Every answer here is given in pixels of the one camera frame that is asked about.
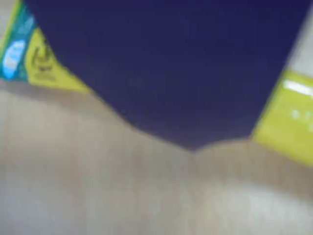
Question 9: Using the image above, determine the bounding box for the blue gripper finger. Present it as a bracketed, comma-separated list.
[151, 0, 312, 152]
[24, 0, 159, 141]

